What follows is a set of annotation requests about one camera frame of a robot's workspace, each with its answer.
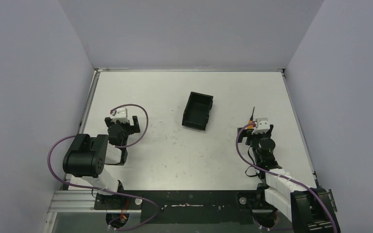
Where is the orange handle screwdriver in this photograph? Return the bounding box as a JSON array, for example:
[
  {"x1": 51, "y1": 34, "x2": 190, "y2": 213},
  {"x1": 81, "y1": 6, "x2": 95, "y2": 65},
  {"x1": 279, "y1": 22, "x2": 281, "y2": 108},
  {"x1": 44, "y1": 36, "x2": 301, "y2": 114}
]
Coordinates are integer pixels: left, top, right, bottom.
[{"x1": 247, "y1": 106, "x2": 257, "y2": 129}]

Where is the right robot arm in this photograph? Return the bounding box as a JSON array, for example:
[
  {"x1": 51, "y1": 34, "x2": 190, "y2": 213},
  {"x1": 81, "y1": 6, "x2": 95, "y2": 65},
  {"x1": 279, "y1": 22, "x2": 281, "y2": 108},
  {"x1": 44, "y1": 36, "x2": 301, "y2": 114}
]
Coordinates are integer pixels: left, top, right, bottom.
[{"x1": 235, "y1": 119, "x2": 341, "y2": 233}]

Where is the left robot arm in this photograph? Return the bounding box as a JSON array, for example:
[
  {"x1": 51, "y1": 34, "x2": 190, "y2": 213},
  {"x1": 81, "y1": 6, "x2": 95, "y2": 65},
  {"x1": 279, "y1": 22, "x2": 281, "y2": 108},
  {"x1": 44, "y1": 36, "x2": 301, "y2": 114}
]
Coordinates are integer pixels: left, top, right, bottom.
[{"x1": 63, "y1": 116, "x2": 140, "y2": 210}]

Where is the black plastic bin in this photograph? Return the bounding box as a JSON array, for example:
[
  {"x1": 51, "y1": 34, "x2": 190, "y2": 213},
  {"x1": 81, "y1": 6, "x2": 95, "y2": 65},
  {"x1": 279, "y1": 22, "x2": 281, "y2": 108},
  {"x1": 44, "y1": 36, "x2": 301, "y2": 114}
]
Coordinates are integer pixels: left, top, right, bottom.
[{"x1": 182, "y1": 92, "x2": 213, "y2": 131}]

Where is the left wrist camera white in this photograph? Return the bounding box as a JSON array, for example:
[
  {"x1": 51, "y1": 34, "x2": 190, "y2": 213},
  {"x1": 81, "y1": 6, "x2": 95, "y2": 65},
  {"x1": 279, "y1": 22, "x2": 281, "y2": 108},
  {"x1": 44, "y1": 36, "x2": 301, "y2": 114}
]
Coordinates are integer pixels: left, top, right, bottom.
[{"x1": 111, "y1": 108, "x2": 129, "y2": 123}]

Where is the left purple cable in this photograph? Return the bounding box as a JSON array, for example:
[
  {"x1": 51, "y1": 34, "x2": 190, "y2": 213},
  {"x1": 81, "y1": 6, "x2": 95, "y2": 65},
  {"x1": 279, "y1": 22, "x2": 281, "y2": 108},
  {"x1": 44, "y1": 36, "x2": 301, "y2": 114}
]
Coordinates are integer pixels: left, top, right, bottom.
[{"x1": 47, "y1": 103, "x2": 160, "y2": 232}]

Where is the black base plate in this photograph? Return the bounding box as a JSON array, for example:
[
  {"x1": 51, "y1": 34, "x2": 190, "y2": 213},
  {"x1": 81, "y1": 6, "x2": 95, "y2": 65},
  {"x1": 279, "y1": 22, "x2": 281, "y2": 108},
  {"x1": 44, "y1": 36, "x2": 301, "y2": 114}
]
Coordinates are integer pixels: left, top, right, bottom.
[{"x1": 94, "y1": 190, "x2": 278, "y2": 227}]

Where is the aluminium rail frame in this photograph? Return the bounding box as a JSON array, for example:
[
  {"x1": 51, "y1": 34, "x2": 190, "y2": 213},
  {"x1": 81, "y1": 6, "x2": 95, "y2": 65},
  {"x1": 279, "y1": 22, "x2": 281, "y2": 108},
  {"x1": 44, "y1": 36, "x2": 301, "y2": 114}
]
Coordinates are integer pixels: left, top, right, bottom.
[{"x1": 49, "y1": 70, "x2": 317, "y2": 233}]

